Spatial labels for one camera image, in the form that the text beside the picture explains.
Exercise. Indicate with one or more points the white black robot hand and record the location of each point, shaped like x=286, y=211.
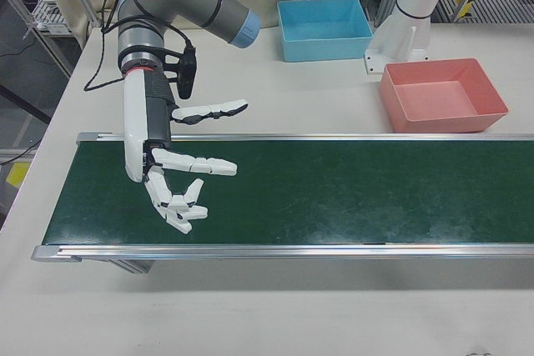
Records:
x=135, y=122

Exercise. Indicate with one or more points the light blue plastic box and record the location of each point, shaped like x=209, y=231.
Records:
x=325, y=26

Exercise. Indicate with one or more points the pink plastic box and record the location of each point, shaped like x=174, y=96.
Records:
x=438, y=97

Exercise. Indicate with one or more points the green conveyor belt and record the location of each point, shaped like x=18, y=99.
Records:
x=334, y=189

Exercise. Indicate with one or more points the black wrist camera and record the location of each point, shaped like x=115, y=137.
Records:
x=186, y=76

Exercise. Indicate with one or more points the grey metal shelving frame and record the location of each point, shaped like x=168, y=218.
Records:
x=39, y=37

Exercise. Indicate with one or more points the white column pedestal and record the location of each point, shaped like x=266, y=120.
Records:
x=413, y=18

